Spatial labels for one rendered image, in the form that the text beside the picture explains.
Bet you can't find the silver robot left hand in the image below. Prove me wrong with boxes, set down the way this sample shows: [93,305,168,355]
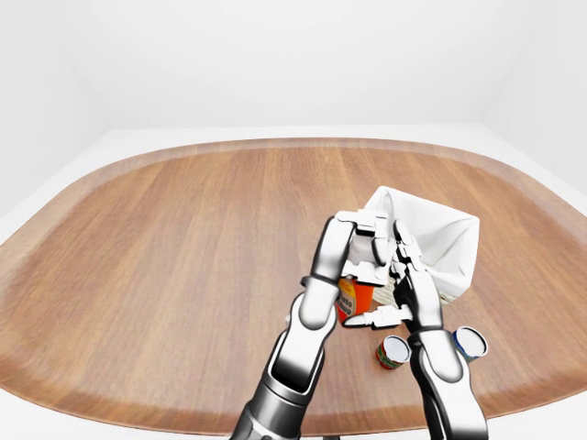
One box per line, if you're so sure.
[310,209,396,288]

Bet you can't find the silver robot right hand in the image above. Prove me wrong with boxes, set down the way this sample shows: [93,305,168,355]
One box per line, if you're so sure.
[342,219,447,336]

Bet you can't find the red ketchup bottle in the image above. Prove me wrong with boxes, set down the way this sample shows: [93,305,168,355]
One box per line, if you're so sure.
[336,237,378,323]

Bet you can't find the white cloth-lined wicker basket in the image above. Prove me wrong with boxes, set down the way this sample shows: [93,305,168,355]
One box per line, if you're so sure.
[355,185,482,308]

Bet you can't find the red and green tin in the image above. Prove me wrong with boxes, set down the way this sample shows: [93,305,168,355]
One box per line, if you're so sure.
[376,335,411,370]

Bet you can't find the blue and yellow tin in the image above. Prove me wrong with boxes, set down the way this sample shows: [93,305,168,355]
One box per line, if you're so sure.
[452,325,489,366]

